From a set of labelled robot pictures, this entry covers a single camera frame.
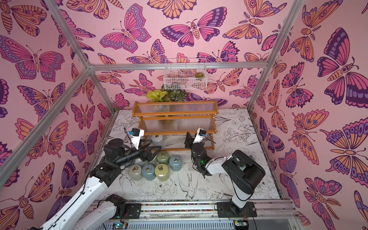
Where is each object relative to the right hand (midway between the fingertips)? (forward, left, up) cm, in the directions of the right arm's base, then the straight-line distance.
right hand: (192, 132), depth 87 cm
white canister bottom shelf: (-2, +22, -7) cm, 23 cm away
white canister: (-22, +31, -7) cm, 39 cm away
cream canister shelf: (-14, +24, -13) cm, 30 cm away
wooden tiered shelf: (+17, +20, -12) cm, 29 cm away
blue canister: (-22, +24, -8) cm, 34 cm away
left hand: (-15, +17, +10) cm, 25 cm away
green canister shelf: (-13, +17, -8) cm, 23 cm away
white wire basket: (+41, +5, +10) cm, 43 cm away
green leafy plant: (+23, +19, +9) cm, 31 cm away
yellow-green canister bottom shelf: (-22, +16, -8) cm, 29 cm away
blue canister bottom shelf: (-17, +9, -8) cm, 21 cm away
